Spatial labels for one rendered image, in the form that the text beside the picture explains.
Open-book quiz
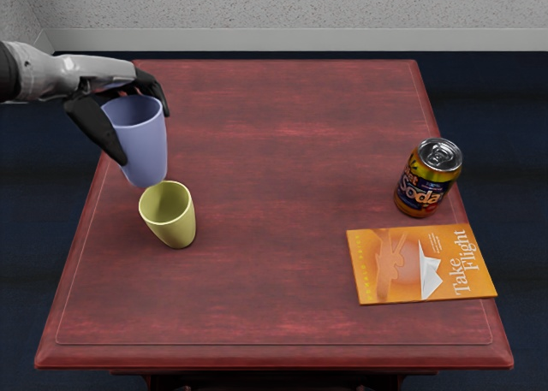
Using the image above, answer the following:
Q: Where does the yellow-green plastic cup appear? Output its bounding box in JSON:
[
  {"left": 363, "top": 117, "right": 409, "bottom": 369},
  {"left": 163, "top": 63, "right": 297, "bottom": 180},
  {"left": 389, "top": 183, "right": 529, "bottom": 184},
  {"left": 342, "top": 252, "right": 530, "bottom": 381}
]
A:
[{"left": 138, "top": 180, "right": 197, "bottom": 250}]

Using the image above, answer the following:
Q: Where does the lavender blue plastic cup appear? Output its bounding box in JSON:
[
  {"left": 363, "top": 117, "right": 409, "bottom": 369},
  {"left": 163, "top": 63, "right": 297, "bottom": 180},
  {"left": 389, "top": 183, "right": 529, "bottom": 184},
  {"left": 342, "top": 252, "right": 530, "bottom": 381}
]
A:
[{"left": 100, "top": 93, "right": 169, "bottom": 189}]

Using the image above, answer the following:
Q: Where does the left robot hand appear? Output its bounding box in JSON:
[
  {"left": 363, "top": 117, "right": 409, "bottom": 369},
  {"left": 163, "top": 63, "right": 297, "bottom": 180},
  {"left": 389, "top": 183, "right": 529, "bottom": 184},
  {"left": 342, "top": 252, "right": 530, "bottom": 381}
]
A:
[{"left": 2, "top": 40, "right": 171, "bottom": 167}]

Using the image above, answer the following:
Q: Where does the orange and blue drink can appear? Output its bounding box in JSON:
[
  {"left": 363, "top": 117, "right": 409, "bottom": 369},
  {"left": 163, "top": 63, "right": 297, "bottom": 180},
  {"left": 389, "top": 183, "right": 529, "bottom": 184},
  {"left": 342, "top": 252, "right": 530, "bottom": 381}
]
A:
[{"left": 393, "top": 137, "right": 464, "bottom": 219}]

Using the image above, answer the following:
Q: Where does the orange paperback book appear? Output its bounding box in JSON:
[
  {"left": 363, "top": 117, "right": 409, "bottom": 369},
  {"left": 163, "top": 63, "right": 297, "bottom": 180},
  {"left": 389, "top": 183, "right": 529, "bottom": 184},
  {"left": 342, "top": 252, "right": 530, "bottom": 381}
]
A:
[{"left": 345, "top": 222, "right": 499, "bottom": 306}]

